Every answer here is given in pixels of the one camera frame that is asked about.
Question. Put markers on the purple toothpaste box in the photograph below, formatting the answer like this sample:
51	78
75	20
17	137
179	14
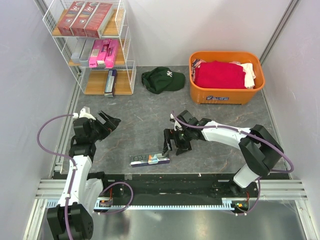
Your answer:
109	90

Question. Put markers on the pink toothpaste box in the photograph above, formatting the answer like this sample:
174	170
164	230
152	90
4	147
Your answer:
103	52
111	56
94	53

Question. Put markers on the orange plastic basket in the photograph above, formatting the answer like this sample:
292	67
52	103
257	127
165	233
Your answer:
226	96

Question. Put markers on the red folded cloth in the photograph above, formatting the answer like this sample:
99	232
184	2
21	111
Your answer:
220	75

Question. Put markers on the patterned cloth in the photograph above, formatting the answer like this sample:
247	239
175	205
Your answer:
195	65

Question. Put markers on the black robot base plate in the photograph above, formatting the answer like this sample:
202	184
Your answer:
215	185

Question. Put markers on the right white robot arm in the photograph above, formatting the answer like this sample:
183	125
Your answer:
260	150

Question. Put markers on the grey cable duct rail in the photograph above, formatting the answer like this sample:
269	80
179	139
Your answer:
225	205

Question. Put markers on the white pink cloth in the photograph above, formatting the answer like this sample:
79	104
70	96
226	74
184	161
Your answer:
249	78

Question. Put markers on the dark green baseball cap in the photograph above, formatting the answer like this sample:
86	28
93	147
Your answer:
163	79

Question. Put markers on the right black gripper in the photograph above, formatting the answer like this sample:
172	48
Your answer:
170	134

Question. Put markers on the silver R&O toothpaste box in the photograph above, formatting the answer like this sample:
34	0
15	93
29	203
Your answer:
149	159

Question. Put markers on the red white toothpaste box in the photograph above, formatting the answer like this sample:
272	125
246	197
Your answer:
99	20

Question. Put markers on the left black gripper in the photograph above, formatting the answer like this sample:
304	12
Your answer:
110	124

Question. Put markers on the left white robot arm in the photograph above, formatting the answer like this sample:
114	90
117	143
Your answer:
71	218

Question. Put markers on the white wire wooden shelf rack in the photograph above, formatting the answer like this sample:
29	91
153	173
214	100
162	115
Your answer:
92	80

